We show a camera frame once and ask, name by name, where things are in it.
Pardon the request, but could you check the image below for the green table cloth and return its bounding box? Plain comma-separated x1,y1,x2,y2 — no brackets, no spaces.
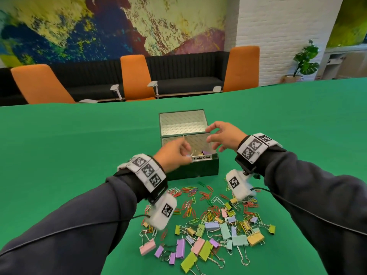
0,78,367,275

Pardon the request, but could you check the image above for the black bench sofa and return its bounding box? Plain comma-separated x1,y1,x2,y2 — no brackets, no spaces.
0,51,230,106

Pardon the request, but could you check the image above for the white shelf unit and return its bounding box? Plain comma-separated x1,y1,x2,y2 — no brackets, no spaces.
315,44,367,81

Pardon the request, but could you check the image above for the colourful wall mural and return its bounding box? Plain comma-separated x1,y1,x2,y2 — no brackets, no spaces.
0,0,227,68

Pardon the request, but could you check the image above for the wrist marker band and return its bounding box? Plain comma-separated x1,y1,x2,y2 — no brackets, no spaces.
117,154,168,205
235,133,283,175

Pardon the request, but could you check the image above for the left wrist marker band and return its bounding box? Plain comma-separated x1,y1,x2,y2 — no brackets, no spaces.
117,154,168,205

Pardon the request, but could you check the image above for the right wrist marker band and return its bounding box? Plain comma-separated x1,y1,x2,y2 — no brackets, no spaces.
235,133,283,175

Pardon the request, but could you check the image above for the black camera cable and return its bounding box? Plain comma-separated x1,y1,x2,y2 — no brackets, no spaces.
250,186,367,236
0,214,151,249

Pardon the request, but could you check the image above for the black right camera cable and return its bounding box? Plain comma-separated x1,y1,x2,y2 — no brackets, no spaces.
250,186,367,236

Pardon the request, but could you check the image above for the dark green divided box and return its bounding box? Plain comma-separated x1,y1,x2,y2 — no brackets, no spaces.
159,109,219,181

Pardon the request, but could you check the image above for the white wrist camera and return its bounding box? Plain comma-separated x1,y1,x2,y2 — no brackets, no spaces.
226,169,257,201
145,193,178,231

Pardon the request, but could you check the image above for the green yellow wall painting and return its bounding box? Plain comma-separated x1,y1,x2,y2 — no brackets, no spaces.
326,0,367,49

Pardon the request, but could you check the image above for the person's left hand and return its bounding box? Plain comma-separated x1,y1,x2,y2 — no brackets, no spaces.
153,137,193,174

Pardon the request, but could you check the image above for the person's right hand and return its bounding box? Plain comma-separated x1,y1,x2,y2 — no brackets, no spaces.
205,121,248,153

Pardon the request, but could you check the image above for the person's right forearm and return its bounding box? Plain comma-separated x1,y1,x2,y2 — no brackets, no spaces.
235,134,367,275

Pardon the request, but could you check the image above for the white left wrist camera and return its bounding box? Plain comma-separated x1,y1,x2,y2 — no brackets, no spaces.
145,193,178,231

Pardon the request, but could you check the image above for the orange chair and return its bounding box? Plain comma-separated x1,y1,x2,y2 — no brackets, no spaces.
213,45,260,94
110,54,159,102
10,64,99,105

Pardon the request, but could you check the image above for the potted green plant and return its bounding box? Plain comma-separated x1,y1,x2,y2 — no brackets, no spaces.
281,39,320,83

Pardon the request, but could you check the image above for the person's left forearm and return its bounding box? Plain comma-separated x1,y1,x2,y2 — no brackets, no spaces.
0,157,168,275

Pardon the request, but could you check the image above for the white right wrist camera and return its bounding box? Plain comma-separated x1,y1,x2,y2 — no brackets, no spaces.
226,169,257,201

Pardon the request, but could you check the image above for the black left camera cable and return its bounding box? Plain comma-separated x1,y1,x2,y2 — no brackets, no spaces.
0,214,151,249

